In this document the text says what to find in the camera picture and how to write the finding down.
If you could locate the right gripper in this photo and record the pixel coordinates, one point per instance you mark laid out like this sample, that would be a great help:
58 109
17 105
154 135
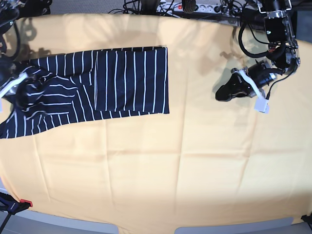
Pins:
21 92

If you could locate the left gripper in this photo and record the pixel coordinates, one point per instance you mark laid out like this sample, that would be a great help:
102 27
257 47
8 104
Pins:
262 73

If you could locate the yellow table cloth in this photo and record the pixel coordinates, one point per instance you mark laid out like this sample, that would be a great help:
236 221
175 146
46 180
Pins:
206 163

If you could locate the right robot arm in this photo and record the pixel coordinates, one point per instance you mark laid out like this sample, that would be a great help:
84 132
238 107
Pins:
13 76

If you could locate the blue black bar clamp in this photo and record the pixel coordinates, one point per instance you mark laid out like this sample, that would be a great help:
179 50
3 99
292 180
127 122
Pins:
11 206

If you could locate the white power strip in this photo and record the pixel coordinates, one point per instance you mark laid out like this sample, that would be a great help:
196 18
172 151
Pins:
199 8

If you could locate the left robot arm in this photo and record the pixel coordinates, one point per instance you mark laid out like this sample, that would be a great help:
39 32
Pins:
281 57

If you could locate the navy white striped T-shirt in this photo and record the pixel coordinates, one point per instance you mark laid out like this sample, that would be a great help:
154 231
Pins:
91 85

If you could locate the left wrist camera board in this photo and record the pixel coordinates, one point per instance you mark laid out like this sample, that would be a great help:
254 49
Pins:
261 105

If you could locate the black clamp right corner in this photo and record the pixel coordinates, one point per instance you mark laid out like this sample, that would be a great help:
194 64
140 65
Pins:
307 219

